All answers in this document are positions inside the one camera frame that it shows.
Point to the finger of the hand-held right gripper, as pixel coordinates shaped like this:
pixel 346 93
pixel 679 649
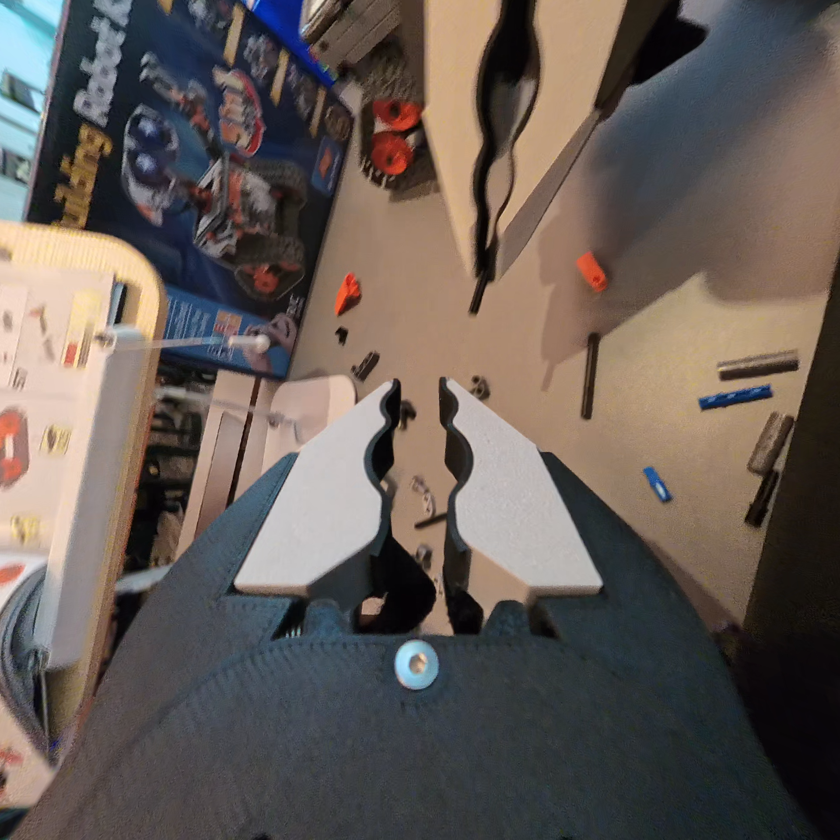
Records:
pixel 577 52
pixel 453 98

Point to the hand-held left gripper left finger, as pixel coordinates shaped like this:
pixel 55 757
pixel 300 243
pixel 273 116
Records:
pixel 315 518

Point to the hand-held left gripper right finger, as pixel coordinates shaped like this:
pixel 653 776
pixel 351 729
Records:
pixel 518 518

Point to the grey orange toy brick robot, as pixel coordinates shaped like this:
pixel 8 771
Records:
pixel 387 131

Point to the small blue toy pin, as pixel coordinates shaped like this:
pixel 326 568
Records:
pixel 657 484

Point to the small orange toy connector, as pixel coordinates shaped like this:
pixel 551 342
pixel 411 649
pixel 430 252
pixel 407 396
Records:
pixel 592 271

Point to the light grey toy link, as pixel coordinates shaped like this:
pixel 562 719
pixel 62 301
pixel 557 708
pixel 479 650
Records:
pixel 423 495

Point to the grey toy double connector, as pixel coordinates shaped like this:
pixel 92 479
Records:
pixel 424 554

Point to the dark grey toy connector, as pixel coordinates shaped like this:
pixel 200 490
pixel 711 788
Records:
pixel 480 387

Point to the long black toy axle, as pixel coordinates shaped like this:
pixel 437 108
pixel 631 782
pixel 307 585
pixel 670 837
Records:
pixel 590 377

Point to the black toy brick beam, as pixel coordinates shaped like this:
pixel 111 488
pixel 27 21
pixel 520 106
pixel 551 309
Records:
pixel 365 365

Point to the blue storage bin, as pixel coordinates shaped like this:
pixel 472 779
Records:
pixel 289 33

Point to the orange toy brick piece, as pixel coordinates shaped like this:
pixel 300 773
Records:
pixel 348 295

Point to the white stand ledge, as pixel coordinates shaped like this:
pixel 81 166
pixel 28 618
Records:
pixel 85 492

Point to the black toy axle pin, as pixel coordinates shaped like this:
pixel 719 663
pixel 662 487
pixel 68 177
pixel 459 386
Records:
pixel 762 497

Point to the long blue toy pin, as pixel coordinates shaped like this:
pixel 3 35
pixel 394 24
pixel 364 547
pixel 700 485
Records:
pixel 735 397

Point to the grey toy tube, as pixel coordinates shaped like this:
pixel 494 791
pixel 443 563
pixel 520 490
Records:
pixel 771 443

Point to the dark blue toy packaging box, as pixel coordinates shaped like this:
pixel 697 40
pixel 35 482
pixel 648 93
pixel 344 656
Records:
pixel 197 197

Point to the black dotted mat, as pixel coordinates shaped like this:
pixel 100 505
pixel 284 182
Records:
pixel 800 525

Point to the long grey toy pin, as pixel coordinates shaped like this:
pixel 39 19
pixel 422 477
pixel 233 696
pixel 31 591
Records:
pixel 758 365

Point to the white instruction booklet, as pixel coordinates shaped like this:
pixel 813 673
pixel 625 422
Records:
pixel 39 394

